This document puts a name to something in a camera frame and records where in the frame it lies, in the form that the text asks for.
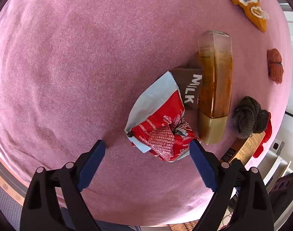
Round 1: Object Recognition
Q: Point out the orange drawstring pouch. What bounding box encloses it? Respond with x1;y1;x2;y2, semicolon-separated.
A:
231;0;269;32

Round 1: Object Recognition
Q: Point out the red white snack wrapper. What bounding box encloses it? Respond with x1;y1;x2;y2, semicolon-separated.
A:
124;71;196;163

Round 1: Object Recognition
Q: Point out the white shelf desk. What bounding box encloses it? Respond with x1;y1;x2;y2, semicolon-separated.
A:
258;139;293;192

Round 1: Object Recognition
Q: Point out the dark grey sock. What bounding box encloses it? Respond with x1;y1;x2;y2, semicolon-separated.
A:
232;96;270;139

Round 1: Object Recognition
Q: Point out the pink bed sheet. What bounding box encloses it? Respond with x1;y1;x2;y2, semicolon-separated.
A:
0;0;291;225

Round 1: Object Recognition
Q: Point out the salmon sock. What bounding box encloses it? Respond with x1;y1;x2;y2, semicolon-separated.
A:
267;49;284;84

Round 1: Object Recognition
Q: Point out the red knotted cloth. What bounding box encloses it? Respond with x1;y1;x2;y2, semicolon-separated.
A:
253;113;272;158

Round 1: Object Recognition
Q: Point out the amber bottle gold cap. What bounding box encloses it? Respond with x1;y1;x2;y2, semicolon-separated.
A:
198;30;233;145

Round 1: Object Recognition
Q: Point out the gold cardboard box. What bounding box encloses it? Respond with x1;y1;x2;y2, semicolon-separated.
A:
220;132;265;165

